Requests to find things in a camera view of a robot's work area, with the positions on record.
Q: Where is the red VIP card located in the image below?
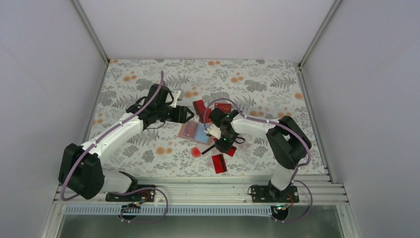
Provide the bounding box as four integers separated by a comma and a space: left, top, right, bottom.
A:
214, 103, 232, 114

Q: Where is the red card pair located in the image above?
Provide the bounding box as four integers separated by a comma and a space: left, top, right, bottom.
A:
193, 100, 211, 123

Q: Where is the tan leather card holder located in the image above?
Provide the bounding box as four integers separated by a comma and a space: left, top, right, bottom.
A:
178, 121, 212, 145

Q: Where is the red card black stripe bottom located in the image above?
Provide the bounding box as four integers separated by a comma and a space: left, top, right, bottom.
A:
211, 154, 227, 174

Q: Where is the red card black stripe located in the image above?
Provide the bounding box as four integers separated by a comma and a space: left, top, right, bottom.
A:
226, 146, 237, 157
211, 154, 227, 174

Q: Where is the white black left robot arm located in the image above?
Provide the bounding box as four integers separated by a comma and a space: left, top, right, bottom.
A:
58, 84, 194, 201

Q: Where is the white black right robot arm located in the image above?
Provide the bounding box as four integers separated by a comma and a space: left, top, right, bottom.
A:
205, 108, 312, 202

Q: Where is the white card black stripe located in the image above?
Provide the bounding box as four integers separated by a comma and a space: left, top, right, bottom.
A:
190, 144, 219, 158

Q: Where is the red card black stripe right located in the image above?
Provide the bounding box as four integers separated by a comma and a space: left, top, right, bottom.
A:
226, 146, 237, 157

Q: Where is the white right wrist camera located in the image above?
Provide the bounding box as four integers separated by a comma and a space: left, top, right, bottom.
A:
205, 124, 221, 139

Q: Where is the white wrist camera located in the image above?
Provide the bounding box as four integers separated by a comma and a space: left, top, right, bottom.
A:
205, 124, 221, 139
170, 90, 182, 108

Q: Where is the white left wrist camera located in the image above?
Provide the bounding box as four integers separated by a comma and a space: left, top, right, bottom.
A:
170, 90, 182, 108

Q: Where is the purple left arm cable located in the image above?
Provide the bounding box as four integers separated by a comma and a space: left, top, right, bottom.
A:
60, 70, 169, 224

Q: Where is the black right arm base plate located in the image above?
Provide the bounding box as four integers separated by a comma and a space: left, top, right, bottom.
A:
247, 184, 300, 203

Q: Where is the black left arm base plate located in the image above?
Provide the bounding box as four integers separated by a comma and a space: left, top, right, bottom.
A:
105, 184, 156, 202

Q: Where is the aluminium corner post left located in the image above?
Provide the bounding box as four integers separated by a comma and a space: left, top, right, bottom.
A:
71, 0, 109, 65

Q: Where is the aluminium corner post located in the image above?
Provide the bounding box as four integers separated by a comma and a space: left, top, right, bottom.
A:
298, 0, 342, 70
71, 0, 109, 65

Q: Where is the white perforated cable duct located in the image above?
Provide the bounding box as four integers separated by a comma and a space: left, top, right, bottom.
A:
64, 204, 272, 217

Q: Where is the aluminium front rail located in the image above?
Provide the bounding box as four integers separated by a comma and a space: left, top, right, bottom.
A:
54, 178, 349, 206

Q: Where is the aluminium corner post right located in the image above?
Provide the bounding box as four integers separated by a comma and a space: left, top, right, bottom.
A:
298, 0, 342, 70

